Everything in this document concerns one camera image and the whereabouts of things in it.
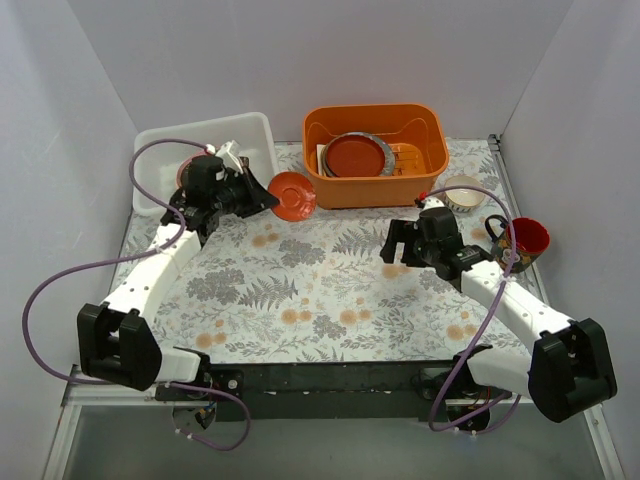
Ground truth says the pink round plate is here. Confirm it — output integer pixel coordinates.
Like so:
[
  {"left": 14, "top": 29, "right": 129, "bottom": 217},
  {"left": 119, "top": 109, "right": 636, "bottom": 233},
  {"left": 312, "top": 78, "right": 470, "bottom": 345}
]
[{"left": 176, "top": 154, "right": 200, "bottom": 188}]

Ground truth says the small red saucer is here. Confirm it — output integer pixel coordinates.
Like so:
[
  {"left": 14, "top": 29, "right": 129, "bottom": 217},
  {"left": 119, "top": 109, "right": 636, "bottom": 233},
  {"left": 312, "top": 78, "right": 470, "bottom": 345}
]
[{"left": 268, "top": 172, "right": 316, "bottom": 222}]

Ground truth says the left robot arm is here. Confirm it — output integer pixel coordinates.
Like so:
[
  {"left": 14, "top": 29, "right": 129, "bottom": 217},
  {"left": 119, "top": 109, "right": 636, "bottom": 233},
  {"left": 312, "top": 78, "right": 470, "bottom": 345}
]
[{"left": 77, "top": 154, "right": 279, "bottom": 400}]

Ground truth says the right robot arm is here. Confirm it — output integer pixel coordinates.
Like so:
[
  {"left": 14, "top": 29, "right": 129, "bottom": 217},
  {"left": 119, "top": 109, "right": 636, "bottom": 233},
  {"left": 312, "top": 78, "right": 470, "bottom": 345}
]
[{"left": 380, "top": 208, "right": 618, "bottom": 423}]

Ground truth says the white plastic bin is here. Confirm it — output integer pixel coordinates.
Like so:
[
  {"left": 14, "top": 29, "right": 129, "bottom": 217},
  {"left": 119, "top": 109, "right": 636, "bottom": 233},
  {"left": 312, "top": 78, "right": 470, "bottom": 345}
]
[{"left": 130, "top": 112, "right": 278, "bottom": 222}]

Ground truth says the red plate in orange bin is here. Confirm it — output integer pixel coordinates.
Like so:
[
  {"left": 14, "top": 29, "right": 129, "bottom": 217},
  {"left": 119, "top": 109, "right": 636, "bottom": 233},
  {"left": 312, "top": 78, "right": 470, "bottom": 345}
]
[{"left": 320, "top": 132, "right": 396, "bottom": 178}]

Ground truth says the orange plastic bin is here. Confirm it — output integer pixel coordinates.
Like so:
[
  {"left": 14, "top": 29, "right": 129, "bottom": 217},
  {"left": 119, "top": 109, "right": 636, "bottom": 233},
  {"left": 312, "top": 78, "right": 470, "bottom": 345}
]
[{"left": 302, "top": 103, "right": 449, "bottom": 209}]

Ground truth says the white patterned bowl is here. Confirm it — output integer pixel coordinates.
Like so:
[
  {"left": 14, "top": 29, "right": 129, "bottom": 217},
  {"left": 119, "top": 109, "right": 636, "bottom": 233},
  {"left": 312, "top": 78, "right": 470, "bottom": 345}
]
[{"left": 443, "top": 175, "right": 485, "bottom": 213}]

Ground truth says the floral table mat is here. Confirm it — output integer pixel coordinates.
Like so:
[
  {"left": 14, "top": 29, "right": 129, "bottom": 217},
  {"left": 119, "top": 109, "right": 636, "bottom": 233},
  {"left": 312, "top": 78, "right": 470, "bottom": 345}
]
[{"left": 94, "top": 137, "right": 543, "bottom": 365}]

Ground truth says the black skull mug red inside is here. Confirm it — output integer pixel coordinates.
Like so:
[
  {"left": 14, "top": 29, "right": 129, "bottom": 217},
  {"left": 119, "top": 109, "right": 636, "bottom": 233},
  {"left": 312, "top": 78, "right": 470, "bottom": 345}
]
[{"left": 484, "top": 214, "right": 551, "bottom": 274}]

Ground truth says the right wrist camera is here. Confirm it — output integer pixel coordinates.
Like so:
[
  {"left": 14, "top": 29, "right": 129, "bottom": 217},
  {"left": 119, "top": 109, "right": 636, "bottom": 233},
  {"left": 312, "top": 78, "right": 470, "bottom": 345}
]
[{"left": 417, "top": 207, "right": 464, "bottom": 254}]

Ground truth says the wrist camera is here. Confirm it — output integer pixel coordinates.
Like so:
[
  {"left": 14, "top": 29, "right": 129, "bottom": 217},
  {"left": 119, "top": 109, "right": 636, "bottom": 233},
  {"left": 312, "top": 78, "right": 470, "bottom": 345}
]
[
  {"left": 417, "top": 207, "right": 464, "bottom": 254},
  {"left": 182, "top": 155, "right": 226, "bottom": 195}
]

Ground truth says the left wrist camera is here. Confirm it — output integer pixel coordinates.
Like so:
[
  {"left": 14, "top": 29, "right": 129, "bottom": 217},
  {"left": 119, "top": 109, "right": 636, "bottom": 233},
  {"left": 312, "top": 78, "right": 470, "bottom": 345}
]
[{"left": 182, "top": 155, "right": 226, "bottom": 195}]

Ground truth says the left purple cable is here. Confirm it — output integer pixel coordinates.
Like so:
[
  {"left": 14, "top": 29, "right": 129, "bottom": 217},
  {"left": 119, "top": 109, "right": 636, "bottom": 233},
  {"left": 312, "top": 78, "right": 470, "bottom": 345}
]
[{"left": 22, "top": 139, "right": 251, "bottom": 451}]

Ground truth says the purple cable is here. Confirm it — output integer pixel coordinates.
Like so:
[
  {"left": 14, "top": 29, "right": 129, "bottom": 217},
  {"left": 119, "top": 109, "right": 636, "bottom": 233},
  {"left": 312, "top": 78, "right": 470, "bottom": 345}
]
[
  {"left": 22, "top": 139, "right": 251, "bottom": 451},
  {"left": 414, "top": 186, "right": 521, "bottom": 434}
]

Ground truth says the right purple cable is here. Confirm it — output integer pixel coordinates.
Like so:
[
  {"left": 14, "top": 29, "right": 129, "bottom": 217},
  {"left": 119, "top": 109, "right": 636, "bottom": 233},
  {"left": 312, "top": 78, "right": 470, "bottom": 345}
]
[{"left": 414, "top": 186, "right": 521, "bottom": 434}]

